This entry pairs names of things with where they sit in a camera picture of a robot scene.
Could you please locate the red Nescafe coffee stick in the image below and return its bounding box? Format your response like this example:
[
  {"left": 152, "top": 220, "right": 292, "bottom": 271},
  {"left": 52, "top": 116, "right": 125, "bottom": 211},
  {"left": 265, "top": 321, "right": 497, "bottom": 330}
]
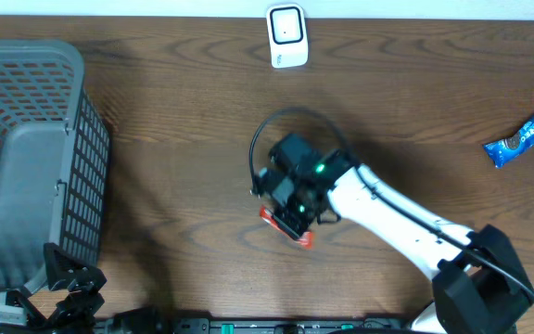
[{"left": 259, "top": 206, "right": 313, "bottom": 250}]

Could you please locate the blue Oreo cookie pack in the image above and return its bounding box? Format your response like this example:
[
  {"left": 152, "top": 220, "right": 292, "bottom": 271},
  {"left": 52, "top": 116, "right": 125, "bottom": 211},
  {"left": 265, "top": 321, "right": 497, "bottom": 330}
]
[{"left": 483, "top": 114, "right": 534, "bottom": 169}]

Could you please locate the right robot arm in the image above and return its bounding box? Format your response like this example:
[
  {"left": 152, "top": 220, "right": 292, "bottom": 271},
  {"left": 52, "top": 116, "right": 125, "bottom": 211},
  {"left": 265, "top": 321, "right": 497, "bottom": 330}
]
[{"left": 250, "top": 134, "right": 534, "bottom": 333}]

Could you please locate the grey plastic shopping basket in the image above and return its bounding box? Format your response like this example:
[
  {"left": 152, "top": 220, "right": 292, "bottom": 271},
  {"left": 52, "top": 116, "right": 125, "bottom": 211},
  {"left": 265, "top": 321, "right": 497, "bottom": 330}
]
[{"left": 0, "top": 40, "right": 110, "bottom": 303}]

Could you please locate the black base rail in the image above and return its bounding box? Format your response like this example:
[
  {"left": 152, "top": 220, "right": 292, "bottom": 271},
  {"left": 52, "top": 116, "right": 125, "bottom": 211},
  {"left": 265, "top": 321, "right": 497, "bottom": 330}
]
[{"left": 93, "top": 307, "right": 411, "bottom": 334}]

